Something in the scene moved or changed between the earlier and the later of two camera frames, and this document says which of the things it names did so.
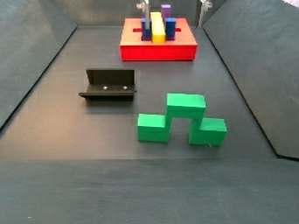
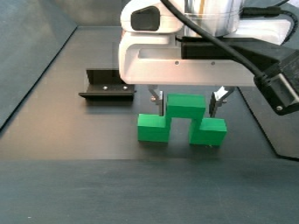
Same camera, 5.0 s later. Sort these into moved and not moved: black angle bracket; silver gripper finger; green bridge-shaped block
Moved: silver gripper finger
Not moved: black angle bracket; green bridge-shaped block
